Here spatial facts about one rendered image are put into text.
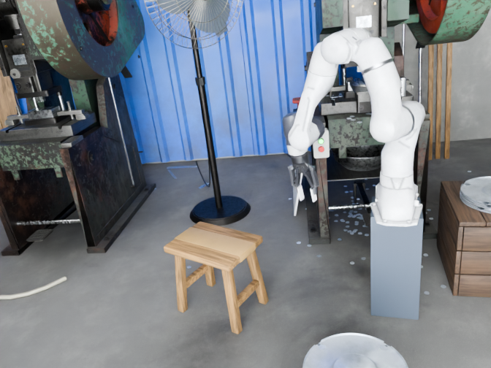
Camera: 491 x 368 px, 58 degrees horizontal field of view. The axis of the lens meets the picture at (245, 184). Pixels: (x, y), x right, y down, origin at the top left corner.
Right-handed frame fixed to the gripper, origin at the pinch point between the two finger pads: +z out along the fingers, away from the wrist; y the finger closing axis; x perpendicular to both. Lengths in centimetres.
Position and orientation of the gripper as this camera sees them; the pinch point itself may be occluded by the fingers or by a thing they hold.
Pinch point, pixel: (307, 194)
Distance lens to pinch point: 203.5
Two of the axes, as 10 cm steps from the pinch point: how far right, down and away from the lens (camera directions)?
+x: 6.1, -4.3, 6.7
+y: 7.6, 0.6, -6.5
